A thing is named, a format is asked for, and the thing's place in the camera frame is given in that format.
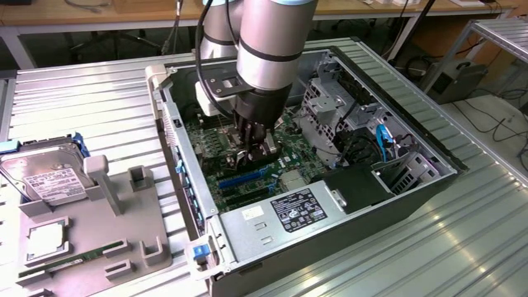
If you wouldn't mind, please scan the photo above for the blue disk caddy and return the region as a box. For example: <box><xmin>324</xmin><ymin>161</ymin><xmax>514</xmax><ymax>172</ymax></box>
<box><xmin>0</xmin><ymin>131</ymin><xmax>92</xmax><ymax>163</ymax></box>

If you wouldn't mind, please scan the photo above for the silver power supply unit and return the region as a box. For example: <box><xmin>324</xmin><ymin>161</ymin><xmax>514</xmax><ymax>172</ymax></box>
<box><xmin>218</xmin><ymin>181</ymin><xmax>350</xmax><ymax>264</ymax></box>

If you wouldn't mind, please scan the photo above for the open black PC case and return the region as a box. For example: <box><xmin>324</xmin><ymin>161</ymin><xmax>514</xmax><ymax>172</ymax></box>
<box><xmin>144</xmin><ymin>45</ymin><xmax>471</xmax><ymax>297</ymax></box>

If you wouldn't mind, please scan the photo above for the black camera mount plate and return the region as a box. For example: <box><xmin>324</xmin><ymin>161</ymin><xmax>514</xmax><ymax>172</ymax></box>
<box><xmin>196</xmin><ymin>75</ymin><xmax>250</xmax><ymax>98</ymax></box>

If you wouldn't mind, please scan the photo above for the CPU chip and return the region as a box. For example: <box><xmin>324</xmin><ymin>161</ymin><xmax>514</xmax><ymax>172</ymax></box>
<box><xmin>26</xmin><ymin>224</ymin><xmax>68</xmax><ymax>258</ymax></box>

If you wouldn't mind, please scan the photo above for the green RAM stick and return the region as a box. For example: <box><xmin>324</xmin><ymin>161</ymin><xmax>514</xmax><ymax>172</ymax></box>
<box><xmin>19</xmin><ymin>243</ymin><xmax>126</xmax><ymax>273</ymax></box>

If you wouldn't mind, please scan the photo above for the green Dell motherboard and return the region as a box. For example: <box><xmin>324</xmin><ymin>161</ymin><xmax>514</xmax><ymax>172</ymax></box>
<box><xmin>183</xmin><ymin>113</ymin><xmax>331</xmax><ymax>212</ymax></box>

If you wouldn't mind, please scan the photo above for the hard disk with label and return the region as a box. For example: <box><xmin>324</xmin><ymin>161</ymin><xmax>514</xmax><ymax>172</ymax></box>
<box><xmin>0</xmin><ymin>144</ymin><xmax>91</xmax><ymax>205</ymax></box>

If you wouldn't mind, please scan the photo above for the grey box with handle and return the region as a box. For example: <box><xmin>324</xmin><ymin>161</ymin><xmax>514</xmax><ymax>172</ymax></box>
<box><xmin>427</xmin><ymin>60</ymin><xmax>491</xmax><ymax>105</ymax></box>

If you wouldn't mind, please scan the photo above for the wooden desk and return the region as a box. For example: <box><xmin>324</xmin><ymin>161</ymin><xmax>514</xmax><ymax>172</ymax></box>
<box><xmin>0</xmin><ymin>0</ymin><xmax>516</xmax><ymax>71</ymax></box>

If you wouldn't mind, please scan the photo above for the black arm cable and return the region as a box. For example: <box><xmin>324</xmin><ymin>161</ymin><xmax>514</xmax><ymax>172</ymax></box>
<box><xmin>194</xmin><ymin>0</ymin><xmax>239</xmax><ymax>120</ymax></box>

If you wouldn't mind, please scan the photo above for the black plastic shroud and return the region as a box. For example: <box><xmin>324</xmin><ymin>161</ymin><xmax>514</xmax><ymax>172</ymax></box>
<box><xmin>320</xmin><ymin>165</ymin><xmax>398</xmax><ymax>215</ymax></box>

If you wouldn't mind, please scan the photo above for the silver chipset heatsink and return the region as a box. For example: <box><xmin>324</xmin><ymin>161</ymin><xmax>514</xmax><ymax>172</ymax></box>
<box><xmin>280</xmin><ymin>171</ymin><xmax>310</xmax><ymax>190</ymax></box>

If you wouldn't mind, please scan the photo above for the black expansion slot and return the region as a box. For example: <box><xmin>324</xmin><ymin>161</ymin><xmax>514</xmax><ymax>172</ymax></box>
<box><xmin>224</xmin><ymin>185</ymin><xmax>276</xmax><ymax>204</ymax></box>

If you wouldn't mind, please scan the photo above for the black chair base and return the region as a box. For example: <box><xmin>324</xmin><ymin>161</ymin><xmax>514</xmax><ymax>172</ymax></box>
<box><xmin>68</xmin><ymin>29</ymin><xmax>164</xmax><ymax>58</ymax></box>

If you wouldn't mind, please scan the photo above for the blue SATA wire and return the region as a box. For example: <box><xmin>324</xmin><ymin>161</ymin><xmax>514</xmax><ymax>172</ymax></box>
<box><xmin>376</xmin><ymin>123</ymin><xmax>392</xmax><ymax>164</ymax></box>

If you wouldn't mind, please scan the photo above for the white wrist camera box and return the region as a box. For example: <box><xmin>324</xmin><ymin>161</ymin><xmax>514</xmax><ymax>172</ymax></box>
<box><xmin>194</xmin><ymin>82</ymin><xmax>238</xmax><ymax>118</ymax></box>

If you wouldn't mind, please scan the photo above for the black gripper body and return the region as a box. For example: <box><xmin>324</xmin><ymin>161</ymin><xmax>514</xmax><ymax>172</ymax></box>
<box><xmin>232</xmin><ymin>85</ymin><xmax>291</xmax><ymax>128</ymax></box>

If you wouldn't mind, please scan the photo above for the grey parts rack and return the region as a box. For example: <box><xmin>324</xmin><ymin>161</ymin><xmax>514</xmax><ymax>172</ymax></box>
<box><xmin>0</xmin><ymin>154</ymin><xmax>175</xmax><ymax>297</ymax></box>

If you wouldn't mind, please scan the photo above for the blue expansion slot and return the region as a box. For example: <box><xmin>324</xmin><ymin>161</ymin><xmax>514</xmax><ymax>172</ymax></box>
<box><xmin>218</xmin><ymin>171</ymin><xmax>267</xmax><ymax>190</ymax></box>

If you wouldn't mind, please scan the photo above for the aluminium frame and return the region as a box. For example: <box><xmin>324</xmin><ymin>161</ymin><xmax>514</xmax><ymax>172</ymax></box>
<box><xmin>452</xmin><ymin>19</ymin><xmax>528</xmax><ymax>75</ymax></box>

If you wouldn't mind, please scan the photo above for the silver disk bay cage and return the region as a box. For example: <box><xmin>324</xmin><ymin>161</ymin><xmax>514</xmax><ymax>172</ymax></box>
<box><xmin>300</xmin><ymin>76</ymin><xmax>352</xmax><ymax>165</ymax></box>

